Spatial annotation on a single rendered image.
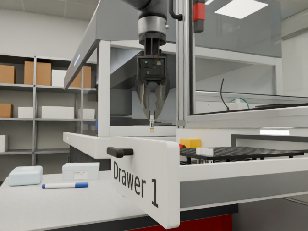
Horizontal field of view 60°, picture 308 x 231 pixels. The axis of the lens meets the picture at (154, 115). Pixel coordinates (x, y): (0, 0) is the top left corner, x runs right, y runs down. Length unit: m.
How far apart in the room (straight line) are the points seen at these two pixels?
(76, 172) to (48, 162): 3.66
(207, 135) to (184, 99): 0.20
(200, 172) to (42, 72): 3.96
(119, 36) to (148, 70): 0.73
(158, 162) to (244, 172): 0.14
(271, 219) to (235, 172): 0.29
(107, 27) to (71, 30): 3.56
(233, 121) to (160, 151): 0.43
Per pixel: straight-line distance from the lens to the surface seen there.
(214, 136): 0.83
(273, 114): 0.66
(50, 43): 4.83
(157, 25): 0.70
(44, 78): 4.24
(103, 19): 1.38
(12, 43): 4.85
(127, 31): 1.39
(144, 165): 0.42
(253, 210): 0.74
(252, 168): 0.45
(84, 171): 1.01
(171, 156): 0.34
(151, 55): 0.66
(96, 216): 0.61
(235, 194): 0.43
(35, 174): 0.98
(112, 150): 0.46
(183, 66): 1.02
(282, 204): 0.67
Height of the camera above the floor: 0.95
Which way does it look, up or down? 3 degrees up
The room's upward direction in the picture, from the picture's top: straight up
